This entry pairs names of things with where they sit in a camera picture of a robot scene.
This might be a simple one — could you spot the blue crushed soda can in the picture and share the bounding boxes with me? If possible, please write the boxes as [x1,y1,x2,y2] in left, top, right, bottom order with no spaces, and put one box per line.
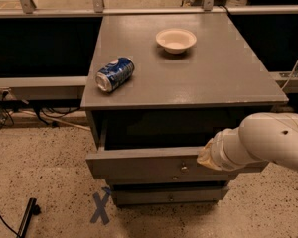
[95,58,135,92]

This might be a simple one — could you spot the grey wooden drawer cabinet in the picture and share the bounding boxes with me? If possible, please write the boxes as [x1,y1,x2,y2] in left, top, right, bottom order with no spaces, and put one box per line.
[80,13,290,151]

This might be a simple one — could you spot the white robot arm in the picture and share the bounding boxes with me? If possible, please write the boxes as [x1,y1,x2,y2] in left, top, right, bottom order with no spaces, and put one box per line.
[197,113,298,172]

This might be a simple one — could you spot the grey top drawer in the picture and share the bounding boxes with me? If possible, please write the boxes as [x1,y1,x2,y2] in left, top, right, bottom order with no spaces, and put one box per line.
[86,147,267,179]

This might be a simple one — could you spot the black power strip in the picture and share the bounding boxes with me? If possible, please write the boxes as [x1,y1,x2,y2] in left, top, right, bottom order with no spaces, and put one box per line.
[16,197,41,238]

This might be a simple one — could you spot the black cables under railing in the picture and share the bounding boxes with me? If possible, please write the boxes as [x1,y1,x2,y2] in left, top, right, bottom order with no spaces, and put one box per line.
[0,91,82,128]

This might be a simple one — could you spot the grey middle drawer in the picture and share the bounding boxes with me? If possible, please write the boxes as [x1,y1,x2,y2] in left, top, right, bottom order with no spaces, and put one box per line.
[106,174,236,185]

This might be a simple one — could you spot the white paper bowl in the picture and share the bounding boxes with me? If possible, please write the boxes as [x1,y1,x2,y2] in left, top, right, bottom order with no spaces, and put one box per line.
[156,28,197,55]

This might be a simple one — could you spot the grey bottom drawer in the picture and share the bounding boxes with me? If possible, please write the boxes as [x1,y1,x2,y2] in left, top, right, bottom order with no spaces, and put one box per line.
[112,186,228,206]

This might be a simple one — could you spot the grey drawer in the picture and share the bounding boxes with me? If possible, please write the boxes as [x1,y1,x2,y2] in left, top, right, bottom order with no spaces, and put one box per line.
[112,186,228,206]
[86,147,267,179]
[106,174,236,185]

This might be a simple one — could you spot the black floor cable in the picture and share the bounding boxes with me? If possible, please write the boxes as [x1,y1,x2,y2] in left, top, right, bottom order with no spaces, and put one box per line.
[0,205,20,238]

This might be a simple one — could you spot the blue tape cross mark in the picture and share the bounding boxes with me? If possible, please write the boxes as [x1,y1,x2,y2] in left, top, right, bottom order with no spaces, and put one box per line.
[90,187,111,225]

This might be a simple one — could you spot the metal railing frame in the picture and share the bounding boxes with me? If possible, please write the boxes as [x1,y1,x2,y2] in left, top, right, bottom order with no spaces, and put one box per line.
[0,0,298,101]

